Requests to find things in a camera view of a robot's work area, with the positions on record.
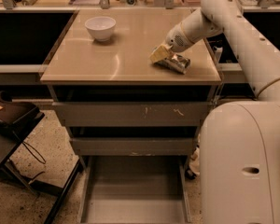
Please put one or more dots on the grey top drawer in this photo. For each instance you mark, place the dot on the grey top drawer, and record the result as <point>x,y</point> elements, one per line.
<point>130,114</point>

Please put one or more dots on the grey middle drawer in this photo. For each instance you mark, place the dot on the grey middle drawer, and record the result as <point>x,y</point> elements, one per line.
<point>132,146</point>

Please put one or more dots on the grey open bottom drawer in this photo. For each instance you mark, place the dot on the grey open bottom drawer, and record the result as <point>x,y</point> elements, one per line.
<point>134,190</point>

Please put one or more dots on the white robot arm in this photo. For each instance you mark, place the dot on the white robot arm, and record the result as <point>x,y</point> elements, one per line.
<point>239,141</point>

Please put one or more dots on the white bottle behind counter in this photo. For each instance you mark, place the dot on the white bottle behind counter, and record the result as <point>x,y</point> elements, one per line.
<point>217,53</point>

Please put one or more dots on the beige counter top cabinet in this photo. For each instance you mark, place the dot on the beige counter top cabinet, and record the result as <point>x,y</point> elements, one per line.
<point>124,59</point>

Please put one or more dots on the white ceramic bowl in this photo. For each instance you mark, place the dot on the white ceramic bowl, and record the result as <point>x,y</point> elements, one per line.
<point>100,28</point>

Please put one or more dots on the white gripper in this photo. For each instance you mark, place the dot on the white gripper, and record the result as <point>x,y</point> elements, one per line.
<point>176,42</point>

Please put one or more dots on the black side cart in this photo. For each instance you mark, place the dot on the black side cart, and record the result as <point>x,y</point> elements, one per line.
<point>17,121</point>

